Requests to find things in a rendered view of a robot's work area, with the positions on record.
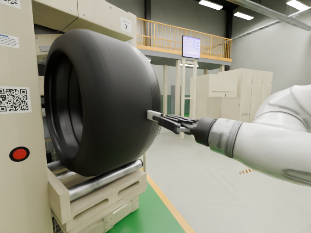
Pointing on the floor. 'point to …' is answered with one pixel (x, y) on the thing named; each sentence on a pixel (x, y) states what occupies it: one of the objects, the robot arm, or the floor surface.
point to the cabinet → (223, 107)
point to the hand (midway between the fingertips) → (155, 116)
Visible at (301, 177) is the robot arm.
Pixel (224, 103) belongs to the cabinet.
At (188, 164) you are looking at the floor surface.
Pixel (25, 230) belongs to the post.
